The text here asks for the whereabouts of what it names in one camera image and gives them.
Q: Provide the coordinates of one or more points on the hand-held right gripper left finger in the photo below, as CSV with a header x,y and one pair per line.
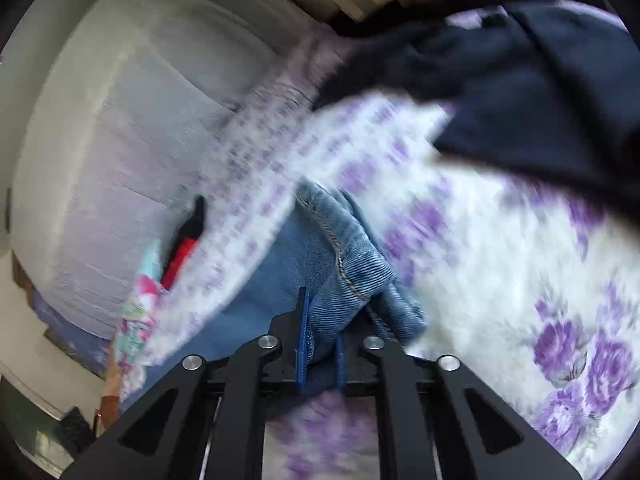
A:
x,y
303,345

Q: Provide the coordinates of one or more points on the dark navy cloth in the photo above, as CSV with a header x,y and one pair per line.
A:
x,y
550,110

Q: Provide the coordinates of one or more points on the blue printed mattress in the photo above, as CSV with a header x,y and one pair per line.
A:
x,y
65,325

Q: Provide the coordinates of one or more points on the red folded garment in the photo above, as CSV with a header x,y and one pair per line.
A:
x,y
177,262

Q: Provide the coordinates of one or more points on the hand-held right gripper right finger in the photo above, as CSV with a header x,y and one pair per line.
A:
x,y
340,365

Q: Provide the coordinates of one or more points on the blue denim pants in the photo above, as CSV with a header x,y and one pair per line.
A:
x,y
310,260

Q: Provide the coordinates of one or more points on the turquoise floral folded blanket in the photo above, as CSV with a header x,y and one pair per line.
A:
x,y
142,310

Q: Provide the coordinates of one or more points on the stack of folded clothes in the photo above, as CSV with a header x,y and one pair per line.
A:
x,y
195,220

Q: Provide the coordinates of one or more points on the white lace covered headboard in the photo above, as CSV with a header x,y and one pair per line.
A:
x,y
125,160

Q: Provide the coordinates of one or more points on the purple floral bedspread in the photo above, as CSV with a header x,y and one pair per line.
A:
x,y
475,260

